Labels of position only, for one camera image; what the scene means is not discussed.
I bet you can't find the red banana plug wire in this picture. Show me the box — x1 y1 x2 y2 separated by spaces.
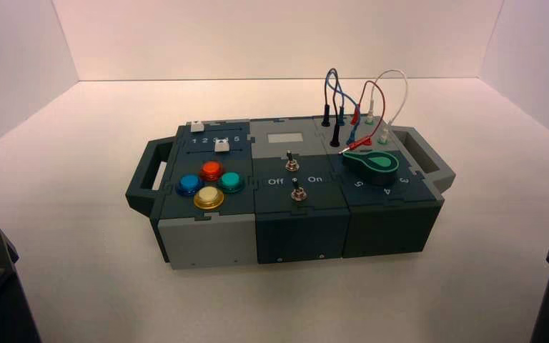
340 80 387 155

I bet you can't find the white rectangular display window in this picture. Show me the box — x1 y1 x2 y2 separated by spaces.
267 133 305 145

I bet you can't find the green round push button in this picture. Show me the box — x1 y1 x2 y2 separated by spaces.
217 171 246 194

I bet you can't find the red round push button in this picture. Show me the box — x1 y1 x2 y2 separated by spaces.
199 161 225 182

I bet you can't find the yellow round push button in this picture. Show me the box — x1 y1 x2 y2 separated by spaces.
193 186 225 211

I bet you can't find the blue round push button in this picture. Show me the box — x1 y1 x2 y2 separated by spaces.
176 174 204 197

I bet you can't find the grey and teal task box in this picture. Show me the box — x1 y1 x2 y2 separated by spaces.
125 117 456 271

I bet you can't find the green rotary pointer knob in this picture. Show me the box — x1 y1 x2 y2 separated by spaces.
341 149 400 187

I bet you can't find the black banana plug wire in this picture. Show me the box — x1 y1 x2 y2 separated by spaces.
320 71 342 148

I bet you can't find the blue banana plug wire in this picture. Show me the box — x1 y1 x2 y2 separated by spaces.
325 68 362 146

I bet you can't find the white banana plug wire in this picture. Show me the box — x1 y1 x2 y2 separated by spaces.
365 69 409 145

